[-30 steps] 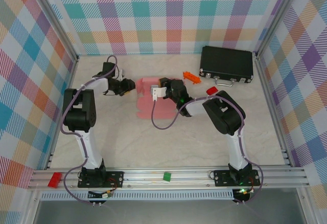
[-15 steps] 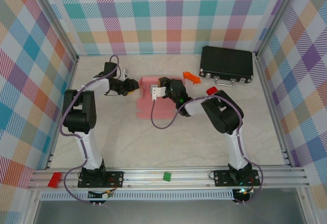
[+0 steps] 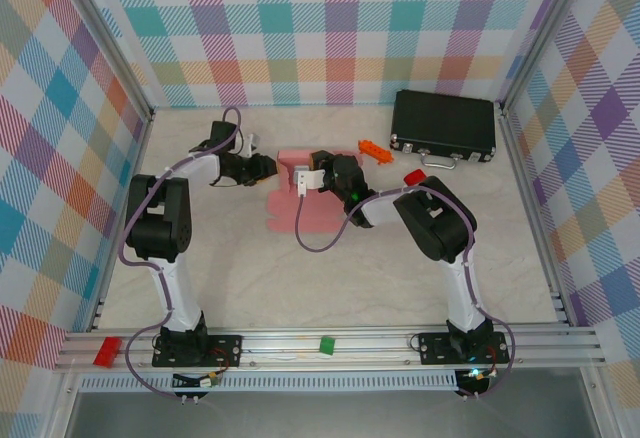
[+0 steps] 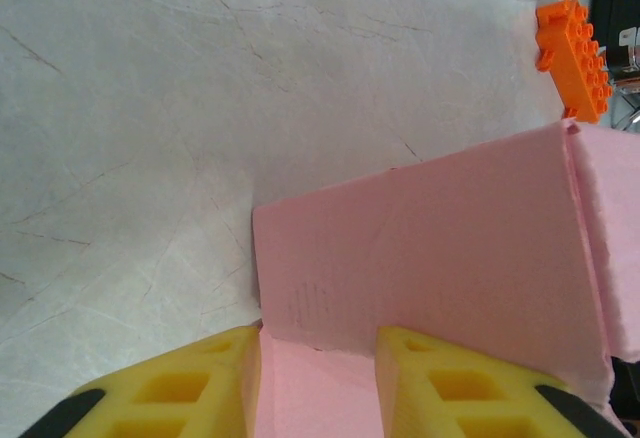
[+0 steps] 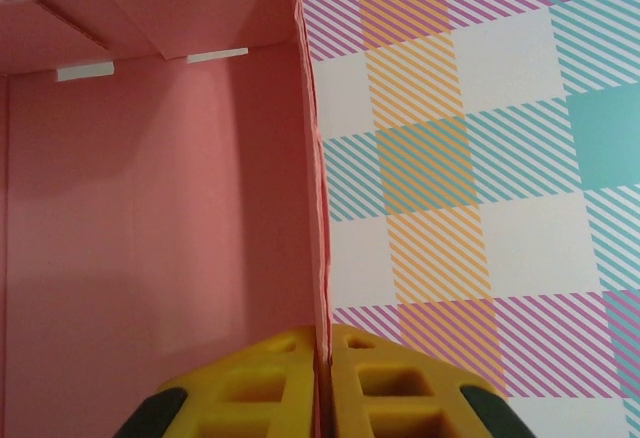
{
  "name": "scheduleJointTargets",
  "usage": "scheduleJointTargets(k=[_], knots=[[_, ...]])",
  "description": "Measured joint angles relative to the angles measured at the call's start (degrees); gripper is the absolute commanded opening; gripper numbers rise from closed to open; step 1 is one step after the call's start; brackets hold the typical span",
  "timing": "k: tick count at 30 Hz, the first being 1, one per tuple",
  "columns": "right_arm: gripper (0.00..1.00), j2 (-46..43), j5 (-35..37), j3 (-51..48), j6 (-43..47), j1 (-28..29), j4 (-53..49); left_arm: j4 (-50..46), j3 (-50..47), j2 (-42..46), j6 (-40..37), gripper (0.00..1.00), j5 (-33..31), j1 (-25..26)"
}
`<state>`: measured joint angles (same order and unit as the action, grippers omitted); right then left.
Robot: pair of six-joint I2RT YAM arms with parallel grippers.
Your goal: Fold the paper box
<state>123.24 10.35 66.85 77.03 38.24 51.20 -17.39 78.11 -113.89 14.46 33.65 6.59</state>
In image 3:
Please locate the pink paper box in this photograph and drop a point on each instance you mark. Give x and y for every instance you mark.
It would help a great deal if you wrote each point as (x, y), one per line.
(287, 208)

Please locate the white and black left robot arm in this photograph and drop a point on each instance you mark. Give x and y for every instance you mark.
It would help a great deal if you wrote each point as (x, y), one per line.
(180, 293)

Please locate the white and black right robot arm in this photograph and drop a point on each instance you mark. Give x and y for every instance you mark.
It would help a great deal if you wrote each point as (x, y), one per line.
(460, 288)

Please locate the orange toy brick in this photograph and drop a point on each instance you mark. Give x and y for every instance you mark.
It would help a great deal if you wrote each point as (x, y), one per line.
(376, 152)

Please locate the small red toy brick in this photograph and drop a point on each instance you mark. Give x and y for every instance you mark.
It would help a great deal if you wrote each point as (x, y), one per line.
(414, 178)

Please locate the green toy block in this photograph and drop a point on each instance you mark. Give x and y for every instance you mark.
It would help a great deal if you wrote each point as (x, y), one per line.
(327, 347)

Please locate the long red toy brick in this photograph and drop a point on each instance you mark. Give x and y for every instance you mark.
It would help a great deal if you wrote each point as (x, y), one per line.
(107, 353)

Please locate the grey metal panel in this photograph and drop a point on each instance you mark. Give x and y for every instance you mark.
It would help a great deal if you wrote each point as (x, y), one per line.
(320, 418)

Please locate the aluminium side rail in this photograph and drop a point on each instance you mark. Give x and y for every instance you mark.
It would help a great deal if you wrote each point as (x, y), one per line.
(529, 198)
(120, 223)

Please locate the aluminium cross rail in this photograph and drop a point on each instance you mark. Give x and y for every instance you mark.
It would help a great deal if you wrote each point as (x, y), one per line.
(280, 348)

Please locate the aluminium frame upright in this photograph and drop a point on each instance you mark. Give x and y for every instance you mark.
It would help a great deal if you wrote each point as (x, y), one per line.
(544, 33)
(111, 40)

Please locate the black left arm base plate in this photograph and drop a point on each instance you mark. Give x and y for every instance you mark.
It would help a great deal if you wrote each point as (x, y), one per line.
(225, 350)

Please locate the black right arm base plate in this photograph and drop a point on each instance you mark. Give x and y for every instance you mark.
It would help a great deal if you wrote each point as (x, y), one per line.
(430, 350)

